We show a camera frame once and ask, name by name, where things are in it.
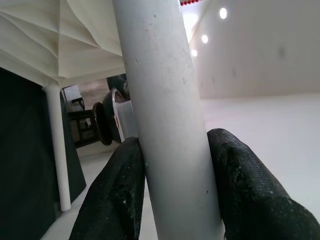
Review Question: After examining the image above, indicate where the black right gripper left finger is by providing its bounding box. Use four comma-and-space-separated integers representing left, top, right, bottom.
68, 136, 147, 240

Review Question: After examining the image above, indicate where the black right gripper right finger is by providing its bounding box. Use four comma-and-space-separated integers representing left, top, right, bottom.
206, 127, 320, 240

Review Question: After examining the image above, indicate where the white plastic table leg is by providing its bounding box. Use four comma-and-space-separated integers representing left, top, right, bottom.
111, 0, 226, 240
41, 83, 72, 212

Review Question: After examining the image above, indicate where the black round stool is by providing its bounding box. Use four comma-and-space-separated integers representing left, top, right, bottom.
92, 101, 113, 146

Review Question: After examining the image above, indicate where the clear plastic storage box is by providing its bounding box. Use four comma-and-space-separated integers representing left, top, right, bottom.
113, 99, 140, 141

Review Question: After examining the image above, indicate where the dark wooden side table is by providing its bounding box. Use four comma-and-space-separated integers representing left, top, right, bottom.
67, 109, 100, 149

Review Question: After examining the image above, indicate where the black round basin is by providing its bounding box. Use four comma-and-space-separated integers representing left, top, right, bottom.
103, 87, 131, 143

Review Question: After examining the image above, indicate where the white plastic table top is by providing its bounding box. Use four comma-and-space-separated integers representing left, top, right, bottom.
0, 0, 126, 88

